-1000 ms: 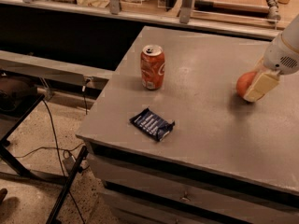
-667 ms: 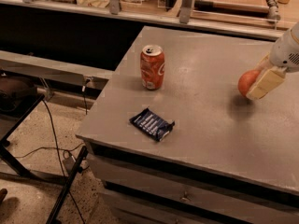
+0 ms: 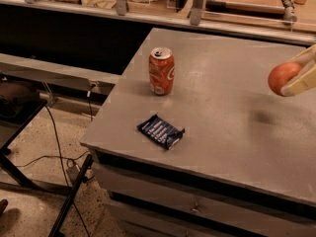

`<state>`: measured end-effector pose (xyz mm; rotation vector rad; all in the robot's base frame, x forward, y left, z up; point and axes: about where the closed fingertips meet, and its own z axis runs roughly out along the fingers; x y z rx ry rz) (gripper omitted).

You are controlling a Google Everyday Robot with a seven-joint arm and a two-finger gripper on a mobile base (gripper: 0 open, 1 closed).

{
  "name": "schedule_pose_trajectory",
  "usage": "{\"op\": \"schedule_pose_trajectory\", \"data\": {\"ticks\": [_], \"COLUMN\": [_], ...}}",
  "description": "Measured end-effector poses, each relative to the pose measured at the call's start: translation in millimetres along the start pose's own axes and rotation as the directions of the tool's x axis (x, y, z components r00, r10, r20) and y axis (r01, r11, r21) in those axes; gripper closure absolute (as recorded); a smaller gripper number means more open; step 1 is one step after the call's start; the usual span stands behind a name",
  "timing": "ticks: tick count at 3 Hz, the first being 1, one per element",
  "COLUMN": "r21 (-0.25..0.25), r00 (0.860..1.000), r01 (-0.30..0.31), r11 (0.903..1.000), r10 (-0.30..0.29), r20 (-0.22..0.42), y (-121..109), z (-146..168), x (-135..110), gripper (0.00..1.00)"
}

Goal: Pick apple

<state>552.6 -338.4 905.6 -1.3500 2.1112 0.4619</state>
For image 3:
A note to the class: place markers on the black shoe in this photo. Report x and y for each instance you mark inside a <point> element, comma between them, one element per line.
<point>3,205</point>

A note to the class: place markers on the orange soda can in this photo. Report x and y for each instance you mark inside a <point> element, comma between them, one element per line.
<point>161,70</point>

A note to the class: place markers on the dark blue snack wrapper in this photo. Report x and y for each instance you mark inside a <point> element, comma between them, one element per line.
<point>161,132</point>

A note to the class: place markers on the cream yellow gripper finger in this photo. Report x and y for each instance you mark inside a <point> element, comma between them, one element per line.
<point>304,81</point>
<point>303,61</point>

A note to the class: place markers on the red apple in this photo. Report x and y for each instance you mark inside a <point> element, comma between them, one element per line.
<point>281,75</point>

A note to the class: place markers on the grey drawer cabinet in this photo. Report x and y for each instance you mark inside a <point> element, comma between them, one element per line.
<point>246,163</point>

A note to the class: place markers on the grey metal rail shelf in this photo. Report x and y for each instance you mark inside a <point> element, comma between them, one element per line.
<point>56,74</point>

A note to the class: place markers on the black metal table frame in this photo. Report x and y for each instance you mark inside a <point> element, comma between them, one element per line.
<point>31,152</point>

